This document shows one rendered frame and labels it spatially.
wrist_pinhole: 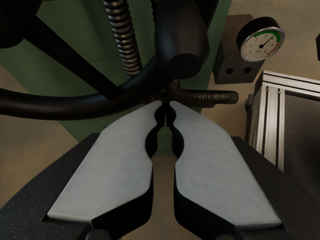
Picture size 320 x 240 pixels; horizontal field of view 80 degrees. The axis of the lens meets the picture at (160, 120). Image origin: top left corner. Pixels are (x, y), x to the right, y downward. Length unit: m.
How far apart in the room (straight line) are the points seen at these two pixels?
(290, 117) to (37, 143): 1.14
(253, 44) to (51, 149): 0.97
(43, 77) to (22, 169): 0.69
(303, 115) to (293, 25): 0.95
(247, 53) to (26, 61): 0.41
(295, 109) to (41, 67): 0.86
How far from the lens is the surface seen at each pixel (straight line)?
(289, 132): 0.86
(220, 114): 1.05
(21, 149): 1.17
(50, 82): 0.51
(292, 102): 0.94
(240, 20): 0.47
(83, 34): 0.39
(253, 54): 0.36
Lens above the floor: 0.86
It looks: 60 degrees down
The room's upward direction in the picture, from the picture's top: 4 degrees counter-clockwise
